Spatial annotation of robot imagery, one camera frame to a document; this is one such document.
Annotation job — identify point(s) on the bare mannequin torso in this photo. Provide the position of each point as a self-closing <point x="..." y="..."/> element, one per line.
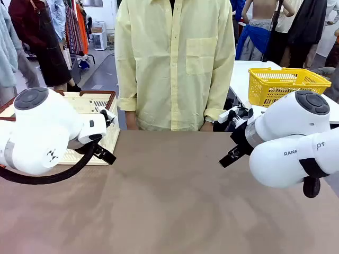
<point x="265" y="9"/>

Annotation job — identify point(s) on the beige trousers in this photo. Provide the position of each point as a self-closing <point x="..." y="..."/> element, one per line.
<point x="29" y="74"/>

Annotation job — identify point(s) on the cream shirt on mannequin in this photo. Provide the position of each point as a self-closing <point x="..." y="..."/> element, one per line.
<point x="287" y="18"/>

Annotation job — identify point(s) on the light blue hanging shirt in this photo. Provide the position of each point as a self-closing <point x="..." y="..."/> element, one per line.
<point x="58" y="18"/>

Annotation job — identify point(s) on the cream plastic shopping basket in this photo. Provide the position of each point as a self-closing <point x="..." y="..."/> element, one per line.
<point x="111" y="137"/>

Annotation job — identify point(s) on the black metal rack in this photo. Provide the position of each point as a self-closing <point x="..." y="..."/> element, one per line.
<point x="75" y="71"/>

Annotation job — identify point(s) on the black stand pole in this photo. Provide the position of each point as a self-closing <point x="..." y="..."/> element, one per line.
<point x="272" y="26"/>

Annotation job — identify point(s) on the white fabric roll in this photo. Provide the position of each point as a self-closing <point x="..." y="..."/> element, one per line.
<point x="68" y="59"/>

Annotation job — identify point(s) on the striped patterned garment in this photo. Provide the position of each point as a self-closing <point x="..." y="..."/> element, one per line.
<point x="72" y="31"/>

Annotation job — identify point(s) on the person's right forearm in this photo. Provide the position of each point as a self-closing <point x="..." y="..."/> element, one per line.
<point x="132" y="121"/>

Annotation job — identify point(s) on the white hanging garment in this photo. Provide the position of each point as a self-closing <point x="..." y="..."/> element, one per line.
<point x="333" y="10"/>

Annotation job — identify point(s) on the small white cabinet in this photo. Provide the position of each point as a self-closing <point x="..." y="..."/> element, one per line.
<point x="99" y="39"/>

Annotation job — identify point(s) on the orange hanging garment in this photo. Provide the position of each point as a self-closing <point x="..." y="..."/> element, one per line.
<point x="82" y="31"/>

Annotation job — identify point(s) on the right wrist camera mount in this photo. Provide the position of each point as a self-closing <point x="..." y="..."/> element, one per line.
<point x="225" y="116"/>

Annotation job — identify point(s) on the cardboard box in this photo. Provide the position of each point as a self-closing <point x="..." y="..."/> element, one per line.
<point x="110" y="37"/>

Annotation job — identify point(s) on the blue wrapped skirt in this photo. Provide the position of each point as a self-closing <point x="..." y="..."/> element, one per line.
<point x="254" y="39"/>

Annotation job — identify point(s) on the black hanging coat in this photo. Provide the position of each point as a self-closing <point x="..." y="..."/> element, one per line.
<point x="307" y="23"/>

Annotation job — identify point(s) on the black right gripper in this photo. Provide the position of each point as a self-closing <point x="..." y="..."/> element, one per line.
<point x="241" y="137"/>

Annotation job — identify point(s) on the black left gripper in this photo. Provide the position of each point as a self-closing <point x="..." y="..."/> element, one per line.
<point x="98" y="150"/>

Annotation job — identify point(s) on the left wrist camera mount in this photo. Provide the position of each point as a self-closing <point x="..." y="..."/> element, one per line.
<point x="104" y="115"/>

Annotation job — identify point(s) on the fluffy light blue garment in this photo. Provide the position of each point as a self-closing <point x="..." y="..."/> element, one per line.
<point x="8" y="53"/>

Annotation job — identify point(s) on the person torso yellow shirt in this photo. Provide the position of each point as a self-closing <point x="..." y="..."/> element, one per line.
<point x="172" y="66"/>

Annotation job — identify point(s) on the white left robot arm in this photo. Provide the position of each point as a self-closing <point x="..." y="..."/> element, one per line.
<point x="39" y="119"/>

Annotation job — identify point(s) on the yellow plastic basket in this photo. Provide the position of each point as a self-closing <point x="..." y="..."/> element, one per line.
<point x="265" y="84"/>

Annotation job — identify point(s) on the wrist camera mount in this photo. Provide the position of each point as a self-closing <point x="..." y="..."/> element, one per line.
<point x="225" y="116"/>
<point x="104" y="115"/>

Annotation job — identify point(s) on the blue cloth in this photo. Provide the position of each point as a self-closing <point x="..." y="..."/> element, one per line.
<point x="84" y="64"/>

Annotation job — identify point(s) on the person's left forearm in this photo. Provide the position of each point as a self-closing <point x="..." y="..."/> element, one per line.
<point x="207" y="127"/>

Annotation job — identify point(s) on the mannequin with dark apron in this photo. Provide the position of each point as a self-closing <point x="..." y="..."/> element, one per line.
<point x="50" y="58"/>

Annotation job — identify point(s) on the black trousers on mannequin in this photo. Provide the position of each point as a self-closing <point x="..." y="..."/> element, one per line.
<point x="278" y="47"/>

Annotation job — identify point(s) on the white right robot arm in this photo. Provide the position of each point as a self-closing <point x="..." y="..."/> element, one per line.
<point x="286" y="127"/>

